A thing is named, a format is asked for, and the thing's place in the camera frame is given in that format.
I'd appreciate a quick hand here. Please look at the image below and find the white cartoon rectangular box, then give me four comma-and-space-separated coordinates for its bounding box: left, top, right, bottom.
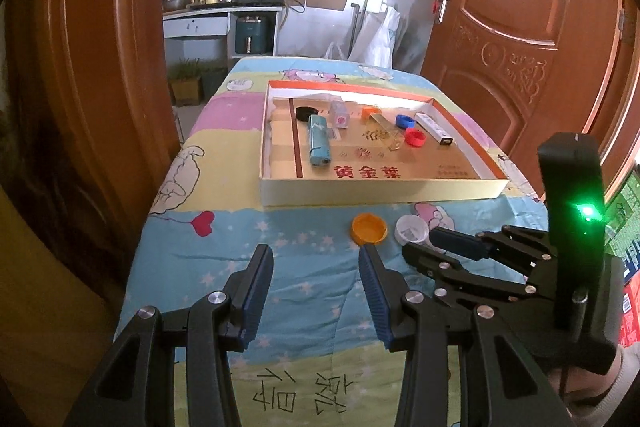
414, 112, 454, 146

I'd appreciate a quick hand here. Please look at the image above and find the red bottle cap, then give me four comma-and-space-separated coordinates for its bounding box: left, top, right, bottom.
404, 128, 426, 147

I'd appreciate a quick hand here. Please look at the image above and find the gold rectangular box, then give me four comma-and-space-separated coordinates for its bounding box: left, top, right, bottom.
369, 113, 404, 152

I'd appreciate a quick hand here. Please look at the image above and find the blue bottle cap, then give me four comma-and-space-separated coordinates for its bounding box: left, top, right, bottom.
395, 114, 416, 130

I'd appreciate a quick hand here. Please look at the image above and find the large orange bottle cap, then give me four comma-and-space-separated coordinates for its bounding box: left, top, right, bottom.
360, 105, 381, 121

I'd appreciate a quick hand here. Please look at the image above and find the clear floral rectangular box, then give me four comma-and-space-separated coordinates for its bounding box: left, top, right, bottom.
329, 100, 350, 129

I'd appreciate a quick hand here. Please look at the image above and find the teal rectangular box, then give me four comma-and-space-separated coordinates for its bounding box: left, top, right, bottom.
308, 114, 331, 167

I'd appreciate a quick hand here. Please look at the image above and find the black bottle cap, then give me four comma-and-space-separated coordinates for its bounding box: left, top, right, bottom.
295, 106, 319, 122

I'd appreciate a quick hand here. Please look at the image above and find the person's right hand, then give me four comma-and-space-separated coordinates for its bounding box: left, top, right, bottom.
563, 343, 639, 427

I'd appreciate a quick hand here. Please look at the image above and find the white bottle cap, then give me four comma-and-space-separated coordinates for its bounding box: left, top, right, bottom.
394, 215, 430, 246

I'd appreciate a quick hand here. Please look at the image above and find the red beverage carton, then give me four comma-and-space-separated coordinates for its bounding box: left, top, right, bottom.
620, 281, 640, 347

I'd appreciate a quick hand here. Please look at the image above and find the green beverage carton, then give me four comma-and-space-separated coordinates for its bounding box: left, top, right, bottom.
604, 166, 640, 284

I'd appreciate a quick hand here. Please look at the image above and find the small orange bottle cap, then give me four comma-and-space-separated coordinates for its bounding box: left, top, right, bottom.
350, 212, 388, 246

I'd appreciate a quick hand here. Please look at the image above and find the colourful cartoon bed sheet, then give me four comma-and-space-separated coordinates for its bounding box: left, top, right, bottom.
114, 56, 551, 427

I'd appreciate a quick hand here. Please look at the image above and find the shallow orange cardboard tray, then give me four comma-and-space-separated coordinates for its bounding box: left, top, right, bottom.
259, 80, 508, 207

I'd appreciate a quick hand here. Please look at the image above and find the brown wooden door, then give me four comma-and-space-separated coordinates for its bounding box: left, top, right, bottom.
422, 0, 639, 193

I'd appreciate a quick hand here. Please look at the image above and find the white plastic bag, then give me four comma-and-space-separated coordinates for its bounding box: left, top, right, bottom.
324, 6, 401, 68

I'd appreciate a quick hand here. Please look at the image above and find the dark green air fryer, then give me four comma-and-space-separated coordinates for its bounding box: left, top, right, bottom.
234, 15, 271, 54

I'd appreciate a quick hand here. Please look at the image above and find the potted green plant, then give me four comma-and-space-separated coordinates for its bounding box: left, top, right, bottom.
167, 58, 228, 106

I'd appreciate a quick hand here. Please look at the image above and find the grey kitchen counter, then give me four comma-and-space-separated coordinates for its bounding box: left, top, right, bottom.
163, 5, 284, 61

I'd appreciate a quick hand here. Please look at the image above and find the metal cooking pot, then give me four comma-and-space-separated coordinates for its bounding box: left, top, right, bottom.
162, 0, 193, 13

